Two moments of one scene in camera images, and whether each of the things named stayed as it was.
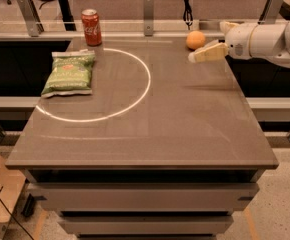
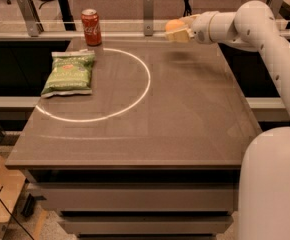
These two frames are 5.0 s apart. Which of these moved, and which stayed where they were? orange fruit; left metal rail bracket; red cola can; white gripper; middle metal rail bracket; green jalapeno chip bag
Moved: white gripper; orange fruit
Stayed: left metal rail bracket; middle metal rail bracket; green jalapeno chip bag; red cola can
